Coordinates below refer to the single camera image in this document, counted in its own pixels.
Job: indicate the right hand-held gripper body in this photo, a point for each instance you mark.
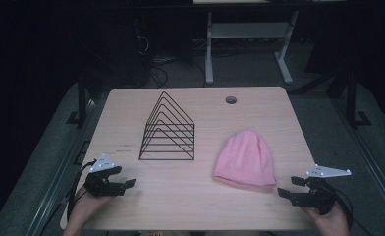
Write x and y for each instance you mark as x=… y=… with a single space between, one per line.
x=318 y=193

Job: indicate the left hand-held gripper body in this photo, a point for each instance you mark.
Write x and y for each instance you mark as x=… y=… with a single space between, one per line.
x=99 y=187

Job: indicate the pink knit beanie hat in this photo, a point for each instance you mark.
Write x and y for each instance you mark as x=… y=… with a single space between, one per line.
x=246 y=160

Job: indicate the person's left hand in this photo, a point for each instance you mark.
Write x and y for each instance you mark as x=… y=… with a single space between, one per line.
x=84 y=206

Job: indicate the person's right hand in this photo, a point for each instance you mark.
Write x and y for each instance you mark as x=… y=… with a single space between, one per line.
x=331 y=223

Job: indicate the aluminium frame rail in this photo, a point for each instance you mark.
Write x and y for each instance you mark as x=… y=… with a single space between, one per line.
x=63 y=170
x=370 y=164

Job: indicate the black metal stand post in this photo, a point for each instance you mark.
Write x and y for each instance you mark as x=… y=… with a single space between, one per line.
x=81 y=98
x=352 y=101

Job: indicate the white metal desk frame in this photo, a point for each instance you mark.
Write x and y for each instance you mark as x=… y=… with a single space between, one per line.
x=246 y=30

